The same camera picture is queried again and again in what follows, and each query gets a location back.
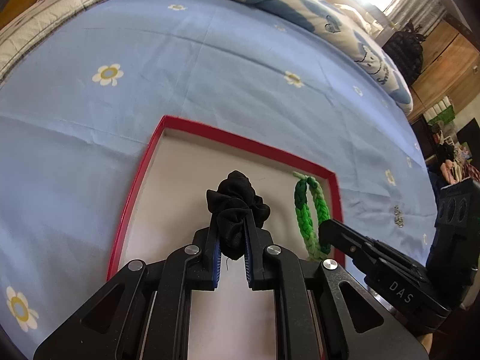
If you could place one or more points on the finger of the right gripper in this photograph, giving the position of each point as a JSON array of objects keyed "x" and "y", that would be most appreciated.
[{"x": 343, "y": 238}]

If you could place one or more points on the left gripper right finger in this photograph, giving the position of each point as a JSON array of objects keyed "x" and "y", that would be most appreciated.
[{"x": 321, "y": 311}]

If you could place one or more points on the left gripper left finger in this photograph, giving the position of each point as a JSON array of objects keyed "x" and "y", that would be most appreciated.
[{"x": 143, "y": 311}]

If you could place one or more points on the black velvet scrunchie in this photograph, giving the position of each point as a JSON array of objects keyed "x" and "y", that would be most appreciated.
[{"x": 229, "y": 205}]

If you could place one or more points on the red shallow tray box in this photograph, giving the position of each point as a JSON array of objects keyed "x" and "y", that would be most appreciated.
[{"x": 167, "y": 203}]

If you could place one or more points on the wooden wardrobe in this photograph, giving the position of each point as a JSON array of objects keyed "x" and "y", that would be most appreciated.
[{"x": 450, "y": 69}]

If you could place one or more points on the blue floral bed sheet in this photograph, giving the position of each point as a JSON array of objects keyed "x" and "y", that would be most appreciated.
[{"x": 79, "y": 110}]

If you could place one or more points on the black puffy bag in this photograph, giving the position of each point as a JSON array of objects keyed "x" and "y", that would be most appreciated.
[{"x": 405, "y": 49}]

